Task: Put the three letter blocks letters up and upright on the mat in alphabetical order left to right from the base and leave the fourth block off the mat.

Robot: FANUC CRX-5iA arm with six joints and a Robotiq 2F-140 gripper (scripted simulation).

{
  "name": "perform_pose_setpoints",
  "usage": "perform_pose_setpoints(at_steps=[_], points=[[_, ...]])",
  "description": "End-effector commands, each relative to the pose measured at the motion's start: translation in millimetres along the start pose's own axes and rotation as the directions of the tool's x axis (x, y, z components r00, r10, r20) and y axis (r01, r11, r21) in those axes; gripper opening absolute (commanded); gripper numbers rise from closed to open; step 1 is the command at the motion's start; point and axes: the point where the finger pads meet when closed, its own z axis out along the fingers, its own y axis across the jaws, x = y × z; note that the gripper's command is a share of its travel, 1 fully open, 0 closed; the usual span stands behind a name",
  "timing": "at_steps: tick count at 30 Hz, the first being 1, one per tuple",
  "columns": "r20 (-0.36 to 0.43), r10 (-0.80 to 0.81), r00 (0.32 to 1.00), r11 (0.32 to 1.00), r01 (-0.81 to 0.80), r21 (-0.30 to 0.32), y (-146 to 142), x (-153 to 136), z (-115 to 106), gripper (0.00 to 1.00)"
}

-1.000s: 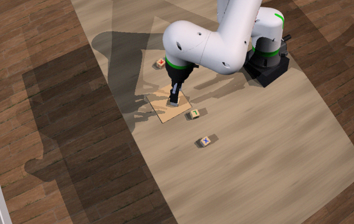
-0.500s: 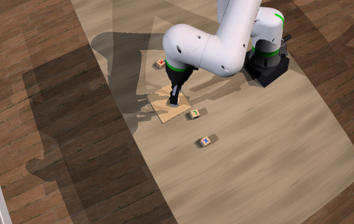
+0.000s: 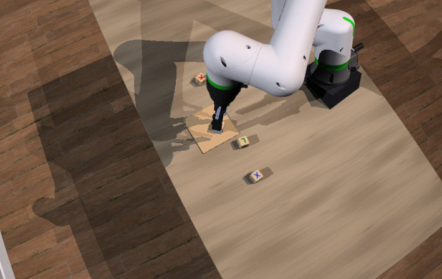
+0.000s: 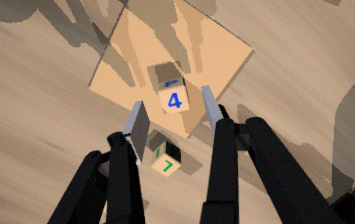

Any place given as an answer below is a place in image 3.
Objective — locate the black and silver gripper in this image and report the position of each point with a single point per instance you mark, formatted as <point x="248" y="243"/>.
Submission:
<point x="220" y="111"/>

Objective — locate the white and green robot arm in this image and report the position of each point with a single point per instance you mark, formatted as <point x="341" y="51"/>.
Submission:
<point x="279" y="67"/>

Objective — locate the tan flat mat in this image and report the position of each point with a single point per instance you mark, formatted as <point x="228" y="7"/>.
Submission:
<point x="199" y="125"/>

